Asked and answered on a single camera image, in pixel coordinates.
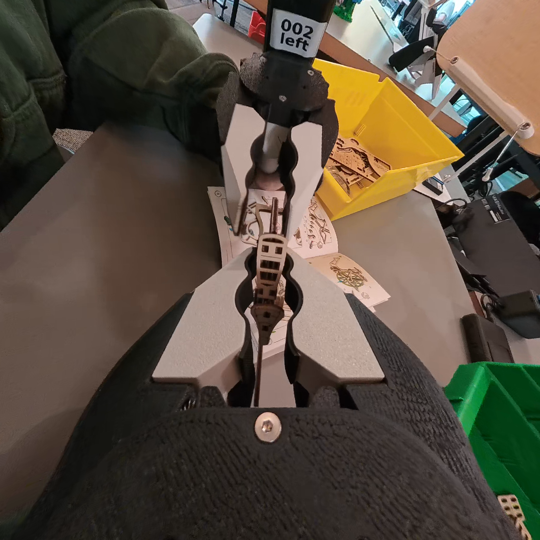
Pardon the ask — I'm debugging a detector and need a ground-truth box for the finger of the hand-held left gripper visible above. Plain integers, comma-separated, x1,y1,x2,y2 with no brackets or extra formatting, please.
280,121,326,245
220,102,273,237

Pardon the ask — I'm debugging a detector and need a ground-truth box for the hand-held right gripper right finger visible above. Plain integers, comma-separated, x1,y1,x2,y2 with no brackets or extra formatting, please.
285,252,386,385

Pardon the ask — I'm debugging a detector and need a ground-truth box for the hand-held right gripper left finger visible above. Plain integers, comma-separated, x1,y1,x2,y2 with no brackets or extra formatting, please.
151,246,257,386

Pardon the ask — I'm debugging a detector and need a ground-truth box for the wooden cabin piece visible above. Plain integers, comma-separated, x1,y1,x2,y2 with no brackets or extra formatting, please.
248,232,293,406

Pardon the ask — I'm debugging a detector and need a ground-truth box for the green plastic bin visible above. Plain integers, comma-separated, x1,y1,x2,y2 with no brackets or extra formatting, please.
443,361,540,540

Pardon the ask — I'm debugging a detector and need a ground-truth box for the person's left forearm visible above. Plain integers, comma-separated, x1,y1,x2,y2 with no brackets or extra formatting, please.
63,0,239,169

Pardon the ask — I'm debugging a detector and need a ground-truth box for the grey desk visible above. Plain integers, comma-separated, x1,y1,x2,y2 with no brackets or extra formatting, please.
0,120,482,540

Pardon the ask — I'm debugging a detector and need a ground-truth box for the person's left hand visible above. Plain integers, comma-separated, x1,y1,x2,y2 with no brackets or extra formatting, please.
255,166,285,192

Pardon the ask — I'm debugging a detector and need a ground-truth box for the pile of wooden puzzle sheets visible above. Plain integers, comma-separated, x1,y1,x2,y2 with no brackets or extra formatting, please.
324,136,392,197

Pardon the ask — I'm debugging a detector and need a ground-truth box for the puzzle instruction booklet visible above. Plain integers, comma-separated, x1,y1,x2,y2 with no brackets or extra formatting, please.
207,185,391,356

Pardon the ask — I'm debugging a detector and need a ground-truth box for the toy brick flower bouquet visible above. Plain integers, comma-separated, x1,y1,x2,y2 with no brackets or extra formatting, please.
332,0,359,22

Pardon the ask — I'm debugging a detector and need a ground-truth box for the yellow plastic bin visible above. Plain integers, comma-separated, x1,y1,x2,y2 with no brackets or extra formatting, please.
311,58,465,221

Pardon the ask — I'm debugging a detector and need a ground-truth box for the black equipment box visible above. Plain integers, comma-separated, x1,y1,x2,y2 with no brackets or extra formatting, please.
477,197,540,296

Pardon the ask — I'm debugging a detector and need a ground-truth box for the wooden back chair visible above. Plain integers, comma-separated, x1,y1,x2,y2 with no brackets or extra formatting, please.
426,0,540,186

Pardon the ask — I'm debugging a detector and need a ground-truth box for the person's green jacket torso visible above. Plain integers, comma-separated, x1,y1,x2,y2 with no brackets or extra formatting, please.
0,0,72,230

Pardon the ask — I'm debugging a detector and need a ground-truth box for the small wooden window piece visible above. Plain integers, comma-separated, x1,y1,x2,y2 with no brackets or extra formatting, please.
497,493,530,540

